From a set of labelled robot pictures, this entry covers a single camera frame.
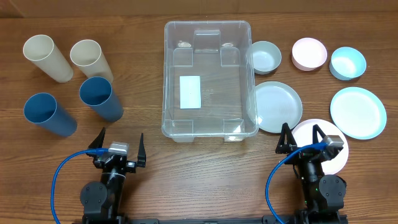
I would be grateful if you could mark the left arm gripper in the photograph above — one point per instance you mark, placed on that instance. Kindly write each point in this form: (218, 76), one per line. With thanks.
(141, 157)

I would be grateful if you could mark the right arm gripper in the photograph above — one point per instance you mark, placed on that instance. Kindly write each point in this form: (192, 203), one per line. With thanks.
(283, 147)

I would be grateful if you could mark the pink plate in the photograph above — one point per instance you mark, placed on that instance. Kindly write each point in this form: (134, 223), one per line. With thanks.
(303, 136)

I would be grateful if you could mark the grey plate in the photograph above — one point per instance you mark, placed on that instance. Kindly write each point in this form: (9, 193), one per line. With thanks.
(277, 103)

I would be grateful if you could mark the light blue plate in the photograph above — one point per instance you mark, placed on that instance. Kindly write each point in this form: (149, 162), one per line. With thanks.
(358, 113)

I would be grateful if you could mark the pink bowl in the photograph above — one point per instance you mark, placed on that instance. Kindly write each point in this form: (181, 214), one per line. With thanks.
(308, 54)

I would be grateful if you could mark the grey bowl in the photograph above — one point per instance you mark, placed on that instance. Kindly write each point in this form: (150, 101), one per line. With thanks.
(266, 57)

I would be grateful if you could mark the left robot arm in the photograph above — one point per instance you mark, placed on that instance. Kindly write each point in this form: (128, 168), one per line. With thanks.
(101, 199)

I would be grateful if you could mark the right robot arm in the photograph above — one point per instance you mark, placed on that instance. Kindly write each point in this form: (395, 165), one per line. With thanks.
(323, 194)

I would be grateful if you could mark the blue cup near bin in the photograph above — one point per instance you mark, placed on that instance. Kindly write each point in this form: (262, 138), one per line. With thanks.
(98, 94)

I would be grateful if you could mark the light blue bowl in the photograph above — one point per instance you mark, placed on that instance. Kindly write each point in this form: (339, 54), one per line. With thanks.
(347, 63)

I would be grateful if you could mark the blue cup far left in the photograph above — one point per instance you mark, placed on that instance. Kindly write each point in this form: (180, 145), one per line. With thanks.
(45, 111)

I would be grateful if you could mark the white label in bin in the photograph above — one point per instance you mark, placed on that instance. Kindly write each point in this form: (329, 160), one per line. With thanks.
(190, 92)

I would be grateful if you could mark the clear plastic storage bin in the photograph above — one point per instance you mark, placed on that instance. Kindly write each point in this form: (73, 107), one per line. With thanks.
(220, 53)

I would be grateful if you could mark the cream cup near bin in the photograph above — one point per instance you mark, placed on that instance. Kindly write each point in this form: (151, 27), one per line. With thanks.
(88, 56)

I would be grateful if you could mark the cream cup far left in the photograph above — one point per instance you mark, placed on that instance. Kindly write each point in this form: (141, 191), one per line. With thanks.
(42, 51)

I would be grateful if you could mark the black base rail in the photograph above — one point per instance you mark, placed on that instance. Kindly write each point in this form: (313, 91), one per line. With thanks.
(266, 219)

